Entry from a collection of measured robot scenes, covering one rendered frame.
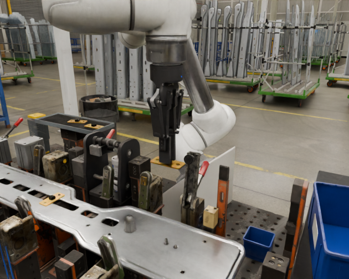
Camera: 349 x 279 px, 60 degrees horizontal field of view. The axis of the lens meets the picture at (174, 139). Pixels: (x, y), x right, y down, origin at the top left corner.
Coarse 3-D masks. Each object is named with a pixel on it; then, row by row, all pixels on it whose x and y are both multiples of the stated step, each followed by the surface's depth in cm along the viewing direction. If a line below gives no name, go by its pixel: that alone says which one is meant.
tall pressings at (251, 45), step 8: (264, 16) 960; (256, 24) 928; (264, 24) 965; (272, 24) 934; (280, 24) 917; (248, 48) 961; (256, 48) 944; (272, 48) 948; (248, 56) 983; (256, 64) 960; (264, 64) 965; (272, 64) 953
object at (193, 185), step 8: (192, 152) 90; (184, 160) 87; (192, 160) 86; (192, 168) 90; (192, 176) 91; (184, 184) 91; (192, 184) 91; (184, 192) 92; (192, 192) 91; (184, 200) 92; (192, 200) 91; (192, 208) 91
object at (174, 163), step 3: (153, 159) 76; (156, 159) 77; (171, 159) 75; (150, 162) 75; (153, 162) 75; (156, 162) 75; (159, 162) 75; (171, 162) 75; (174, 162) 75; (177, 162) 75; (180, 162) 75; (183, 162) 75; (162, 165) 74; (165, 165) 73; (168, 165) 73; (171, 165) 73; (174, 165) 73; (180, 165) 73; (183, 165) 74; (174, 168) 72; (177, 168) 72
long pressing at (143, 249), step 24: (0, 168) 128; (0, 192) 110; (24, 192) 110; (48, 192) 110; (72, 192) 109; (48, 216) 95; (72, 216) 95; (96, 216) 95; (120, 216) 95; (144, 216) 95; (96, 240) 85; (120, 240) 85; (144, 240) 85; (168, 240) 85; (192, 240) 85; (216, 240) 85; (144, 264) 76; (168, 264) 76; (192, 264) 76; (216, 264) 76; (240, 264) 77
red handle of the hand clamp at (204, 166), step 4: (204, 164) 98; (208, 164) 99; (200, 168) 98; (204, 168) 98; (200, 172) 97; (204, 172) 97; (200, 176) 96; (200, 180) 96; (188, 196) 93; (188, 200) 92
